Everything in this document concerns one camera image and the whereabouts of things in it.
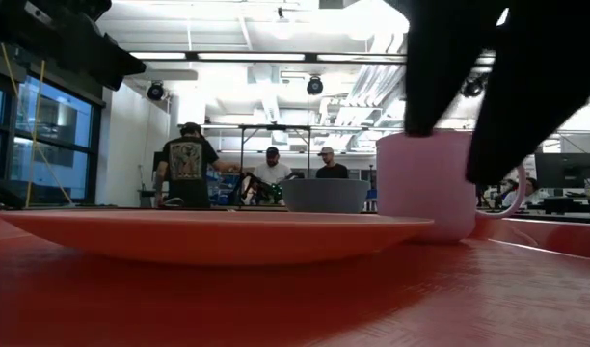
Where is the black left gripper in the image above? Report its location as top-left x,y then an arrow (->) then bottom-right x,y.
0,0 -> 148,93

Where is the lilac plastic mug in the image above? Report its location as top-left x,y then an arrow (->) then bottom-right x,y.
375,128 -> 527,244

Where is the blue plastic bowl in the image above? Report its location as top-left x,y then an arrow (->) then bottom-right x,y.
279,178 -> 372,215

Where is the pink plastic plate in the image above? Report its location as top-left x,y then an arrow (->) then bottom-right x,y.
0,210 -> 435,267

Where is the red plastic tray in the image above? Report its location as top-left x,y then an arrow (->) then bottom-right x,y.
0,207 -> 590,347

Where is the dark framed window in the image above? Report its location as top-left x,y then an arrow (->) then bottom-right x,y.
0,67 -> 106,208

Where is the black computer monitor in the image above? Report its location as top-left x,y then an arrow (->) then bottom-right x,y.
534,152 -> 590,190

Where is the person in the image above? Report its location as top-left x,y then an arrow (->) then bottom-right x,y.
153,121 -> 242,209
253,146 -> 292,187
315,147 -> 350,180
499,176 -> 542,208

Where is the linear ceiling light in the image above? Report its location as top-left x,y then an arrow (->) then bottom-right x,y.
125,50 -> 407,64

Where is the black wall screen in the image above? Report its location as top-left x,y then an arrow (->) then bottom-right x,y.
152,150 -> 167,184

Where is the black background frame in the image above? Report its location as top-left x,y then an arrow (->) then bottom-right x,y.
236,123 -> 313,180

